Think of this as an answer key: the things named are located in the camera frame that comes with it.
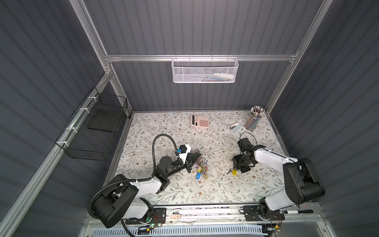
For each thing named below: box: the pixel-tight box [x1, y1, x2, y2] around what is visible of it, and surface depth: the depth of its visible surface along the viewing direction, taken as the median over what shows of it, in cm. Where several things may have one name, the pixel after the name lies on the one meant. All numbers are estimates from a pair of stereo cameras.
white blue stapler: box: [227, 122, 242, 133], surface depth 111 cm
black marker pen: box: [283, 209, 314, 214], surface depth 75 cm
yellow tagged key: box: [226, 168, 238, 176], surface depth 91 cm
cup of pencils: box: [242, 105, 266, 131], surface depth 101 cm
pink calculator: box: [190, 113, 210, 128], surface depth 114 cm
